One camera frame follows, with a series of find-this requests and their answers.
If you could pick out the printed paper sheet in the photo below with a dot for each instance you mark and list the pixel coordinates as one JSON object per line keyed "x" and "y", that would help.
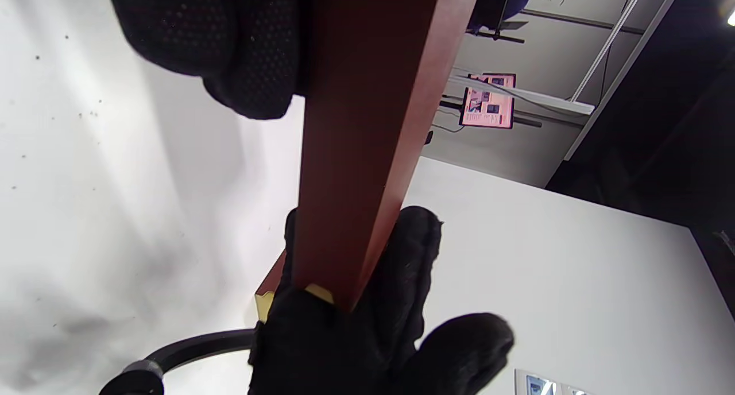
{"x": 542, "y": 383}

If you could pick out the white metal frame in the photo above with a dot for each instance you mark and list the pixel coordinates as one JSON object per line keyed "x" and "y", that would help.
{"x": 608, "y": 45}

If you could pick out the yellow sticker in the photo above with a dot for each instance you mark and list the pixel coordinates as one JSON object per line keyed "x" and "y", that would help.
{"x": 264, "y": 306}

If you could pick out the long red-brown box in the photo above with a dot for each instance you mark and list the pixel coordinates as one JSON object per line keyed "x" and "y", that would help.
{"x": 362, "y": 125}

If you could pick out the person's left hand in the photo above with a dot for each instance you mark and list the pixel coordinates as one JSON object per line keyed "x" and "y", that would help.
{"x": 333, "y": 355}

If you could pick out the person's right hand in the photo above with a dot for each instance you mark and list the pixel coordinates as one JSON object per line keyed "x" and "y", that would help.
{"x": 229, "y": 33}

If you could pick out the black office chair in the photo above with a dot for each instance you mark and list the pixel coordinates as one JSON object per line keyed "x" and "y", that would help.
{"x": 499, "y": 10}

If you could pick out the computer monitor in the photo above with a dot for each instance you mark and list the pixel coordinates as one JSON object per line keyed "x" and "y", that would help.
{"x": 488, "y": 102}

